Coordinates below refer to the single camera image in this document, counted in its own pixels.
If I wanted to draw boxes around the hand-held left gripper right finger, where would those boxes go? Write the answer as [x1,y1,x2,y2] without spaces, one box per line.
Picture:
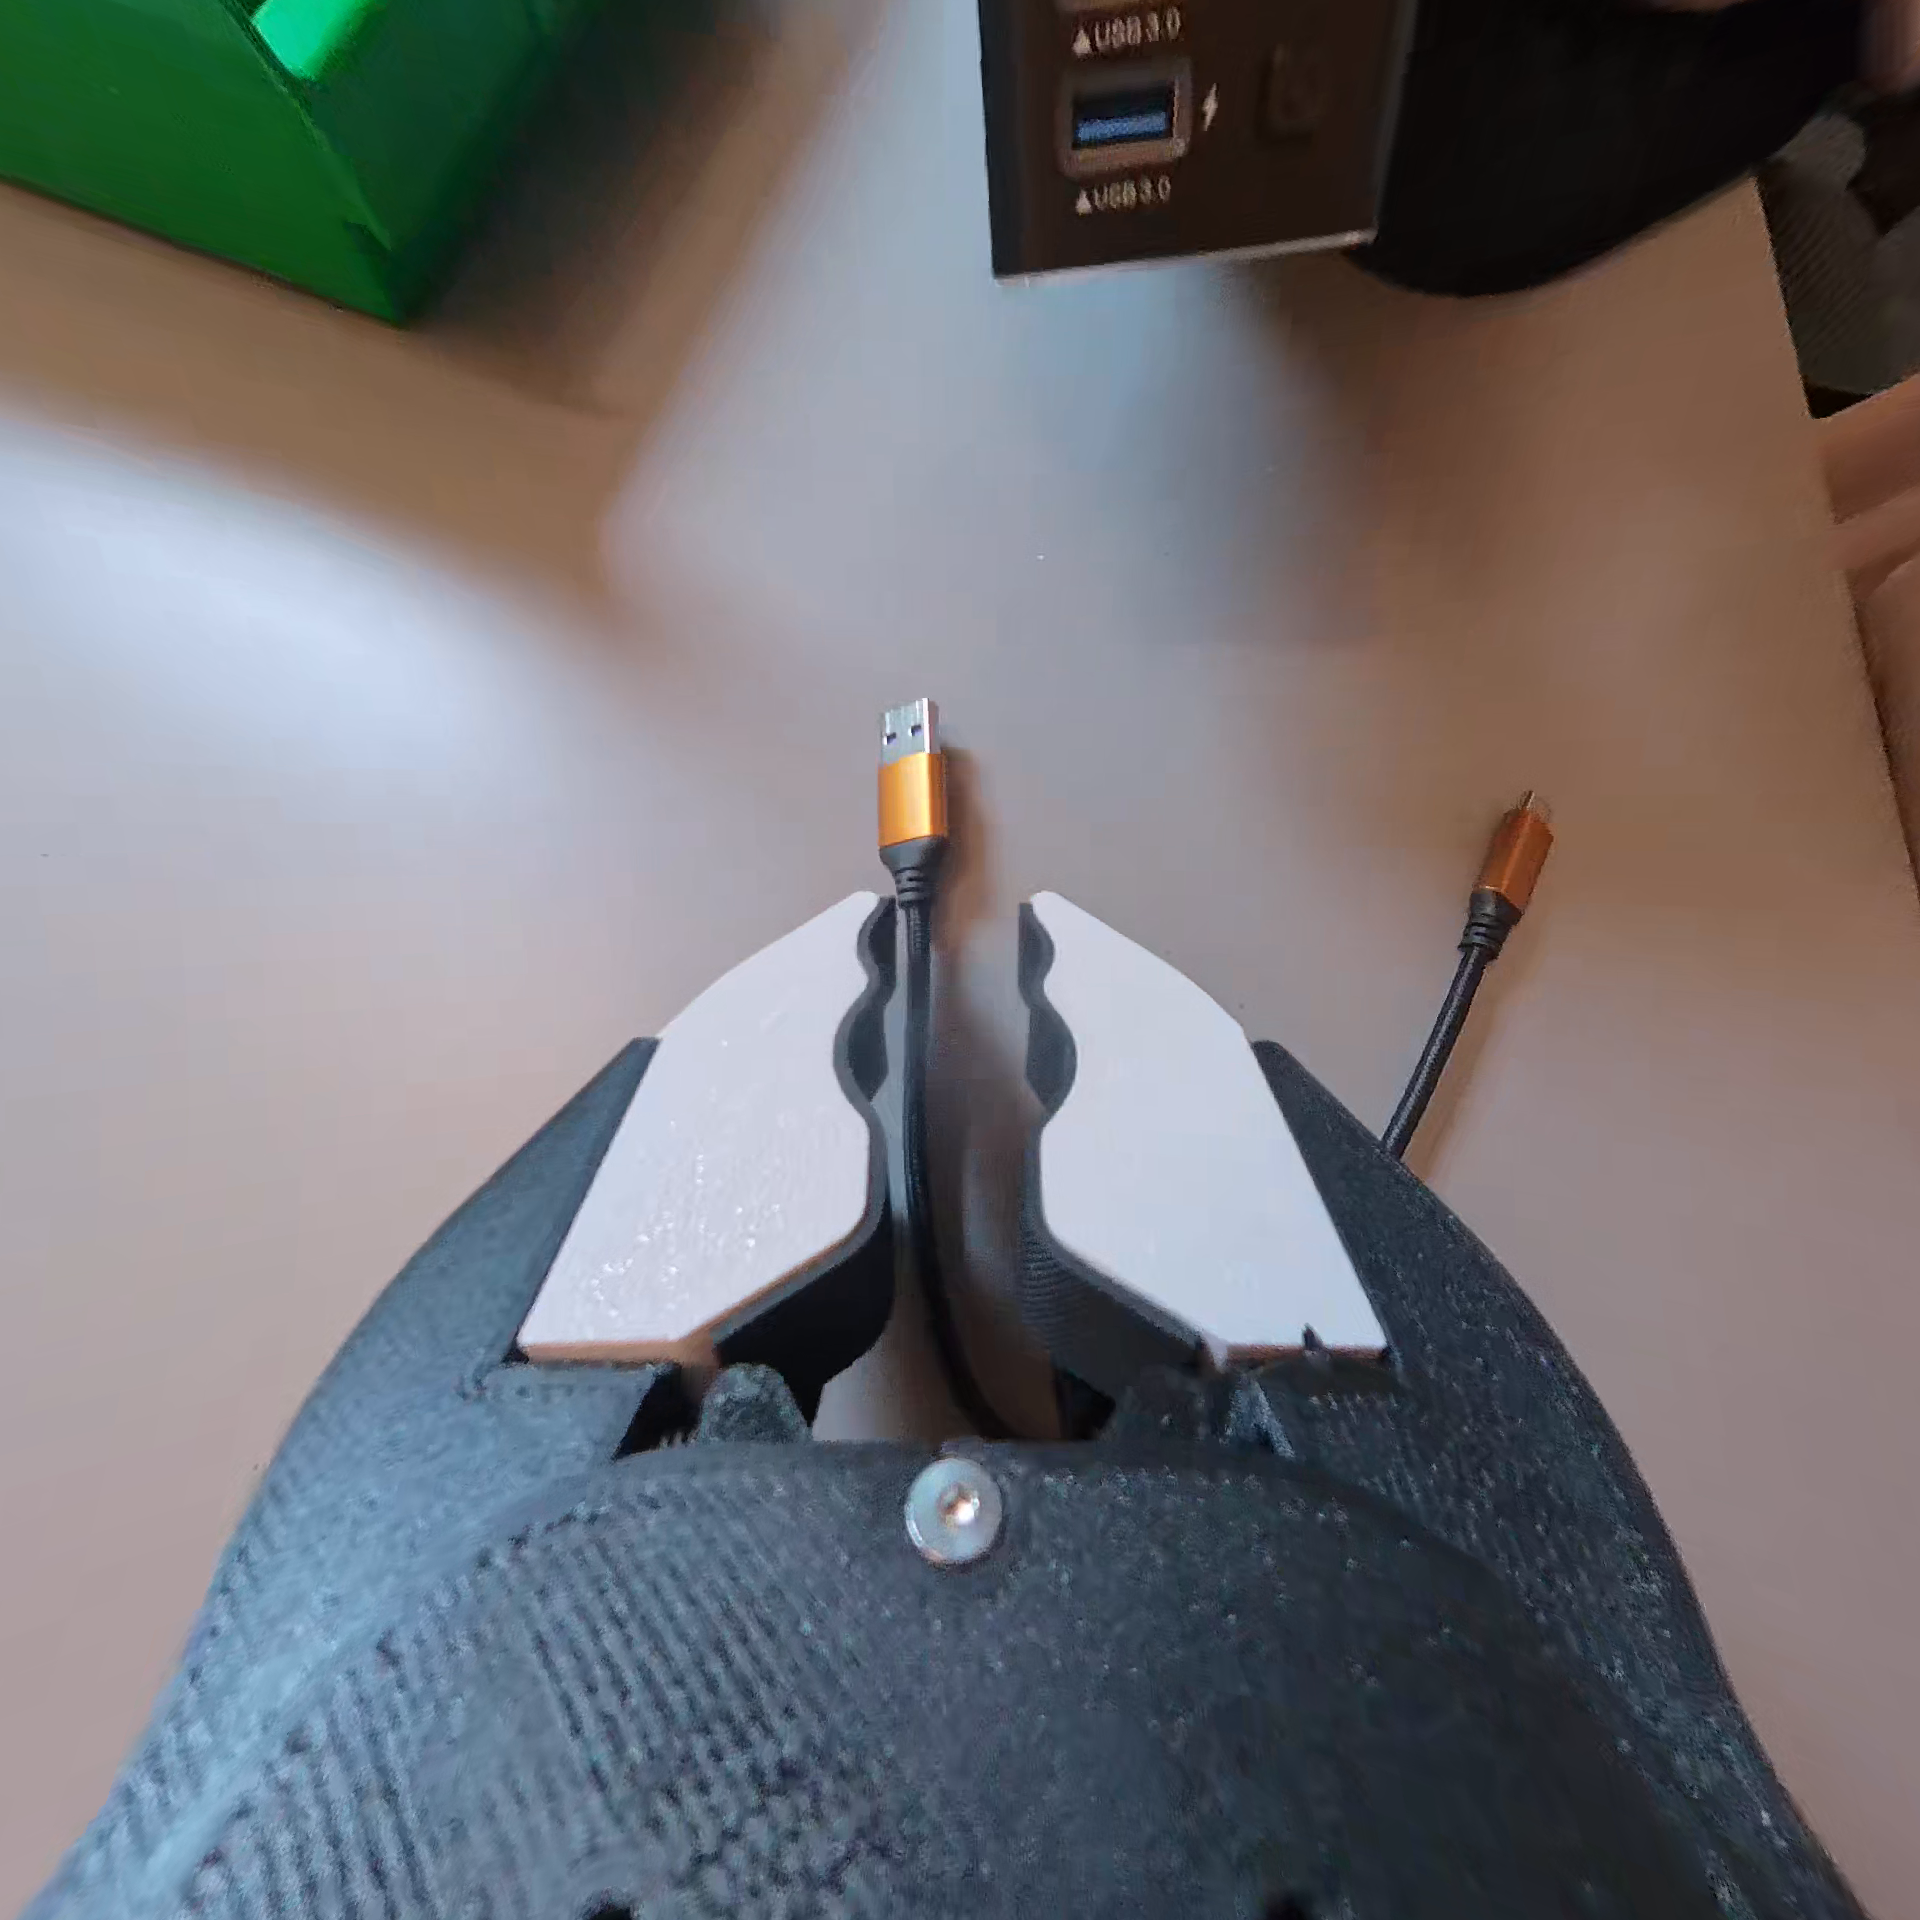
[1016,887,1392,1420]

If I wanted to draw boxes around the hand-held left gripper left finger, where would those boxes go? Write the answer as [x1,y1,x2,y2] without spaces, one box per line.
[514,887,903,1442]

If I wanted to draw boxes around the black cable orange plugs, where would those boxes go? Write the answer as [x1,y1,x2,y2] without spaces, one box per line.
[874,693,1559,1442]

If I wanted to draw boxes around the black multi-port usb hub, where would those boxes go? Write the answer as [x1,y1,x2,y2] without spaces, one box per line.
[975,0,1421,282]

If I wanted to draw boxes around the green plastic storage bin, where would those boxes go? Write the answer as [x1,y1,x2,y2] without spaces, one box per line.
[0,0,602,328]

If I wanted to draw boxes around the person's beige sweatshirt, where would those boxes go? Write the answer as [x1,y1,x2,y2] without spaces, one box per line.
[1818,396,1920,901]

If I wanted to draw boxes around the black wrist rest pad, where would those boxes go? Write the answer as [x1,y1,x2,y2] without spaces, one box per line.
[1342,0,1871,300]

